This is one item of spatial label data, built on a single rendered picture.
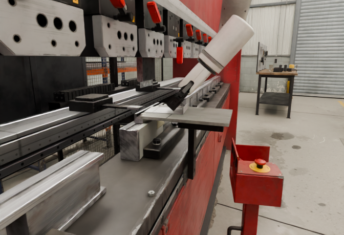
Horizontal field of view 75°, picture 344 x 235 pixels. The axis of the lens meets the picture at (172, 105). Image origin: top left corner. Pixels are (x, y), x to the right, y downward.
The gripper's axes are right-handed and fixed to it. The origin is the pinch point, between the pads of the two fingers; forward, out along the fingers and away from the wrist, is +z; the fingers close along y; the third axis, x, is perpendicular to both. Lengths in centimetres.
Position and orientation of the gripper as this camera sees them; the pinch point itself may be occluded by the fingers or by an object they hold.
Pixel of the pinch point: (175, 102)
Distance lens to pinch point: 74.0
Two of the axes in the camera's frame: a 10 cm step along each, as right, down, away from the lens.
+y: -2.2, 2.0, -9.5
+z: -6.3, 7.2, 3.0
